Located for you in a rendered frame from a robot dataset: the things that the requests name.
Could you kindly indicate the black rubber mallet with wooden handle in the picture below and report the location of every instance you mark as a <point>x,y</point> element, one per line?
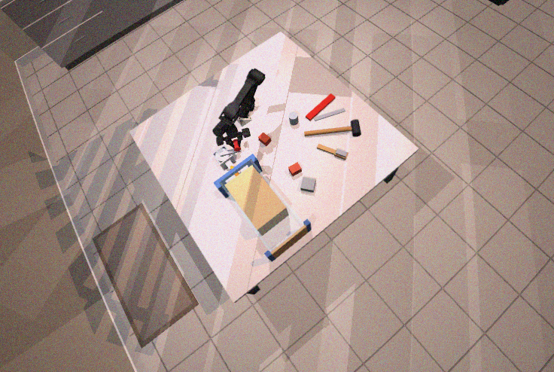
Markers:
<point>355,128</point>

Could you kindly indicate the orange-red cube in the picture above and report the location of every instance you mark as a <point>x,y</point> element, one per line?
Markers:
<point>265,139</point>
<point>295,169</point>

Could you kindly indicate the red bar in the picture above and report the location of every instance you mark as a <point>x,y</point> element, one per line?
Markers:
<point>320,106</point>

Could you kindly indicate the grey flat bar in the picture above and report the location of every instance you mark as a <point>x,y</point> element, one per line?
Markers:
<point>329,114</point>

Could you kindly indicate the grey cylinder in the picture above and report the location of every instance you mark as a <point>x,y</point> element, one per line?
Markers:
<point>293,118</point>

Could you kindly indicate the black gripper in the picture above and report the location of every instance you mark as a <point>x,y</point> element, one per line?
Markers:
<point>232,133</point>

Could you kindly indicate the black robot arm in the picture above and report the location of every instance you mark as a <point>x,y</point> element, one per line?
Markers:
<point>241,105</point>

